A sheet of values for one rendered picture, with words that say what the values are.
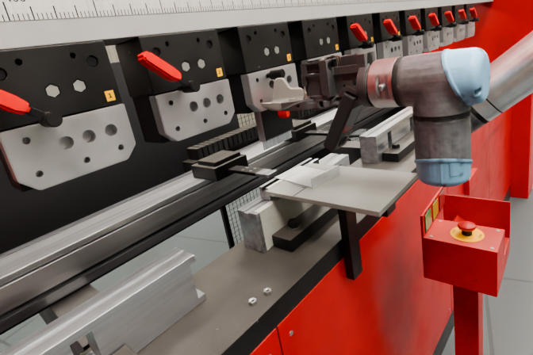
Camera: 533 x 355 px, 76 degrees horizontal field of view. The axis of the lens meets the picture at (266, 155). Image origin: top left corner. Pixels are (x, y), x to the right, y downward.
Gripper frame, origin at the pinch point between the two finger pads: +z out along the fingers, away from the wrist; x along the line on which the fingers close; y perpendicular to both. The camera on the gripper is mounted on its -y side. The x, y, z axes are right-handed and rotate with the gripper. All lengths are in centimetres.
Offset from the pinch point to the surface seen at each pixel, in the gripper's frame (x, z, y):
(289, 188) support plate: 1.7, 0.6, -18.4
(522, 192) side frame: -220, -15, -114
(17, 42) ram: 40.4, 3.0, 16.3
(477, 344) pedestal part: -32, -27, -75
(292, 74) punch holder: -7.9, 2.5, 4.7
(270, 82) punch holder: -1.7, 3.7, 4.1
